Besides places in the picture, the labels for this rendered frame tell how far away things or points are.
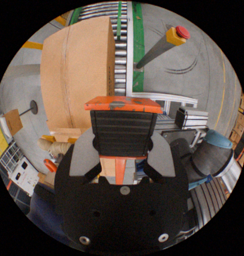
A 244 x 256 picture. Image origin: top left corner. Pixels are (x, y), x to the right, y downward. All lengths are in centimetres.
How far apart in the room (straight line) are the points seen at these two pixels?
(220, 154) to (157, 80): 129
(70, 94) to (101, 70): 18
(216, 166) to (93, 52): 58
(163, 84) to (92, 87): 124
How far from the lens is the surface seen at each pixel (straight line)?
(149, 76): 137
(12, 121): 200
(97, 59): 38
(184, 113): 50
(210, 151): 30
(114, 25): 99
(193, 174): 34
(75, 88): 40
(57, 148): 31
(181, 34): 43
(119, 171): 19
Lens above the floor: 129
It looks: 59 degrees down
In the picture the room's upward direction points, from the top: 178 degrees counter-clockwise
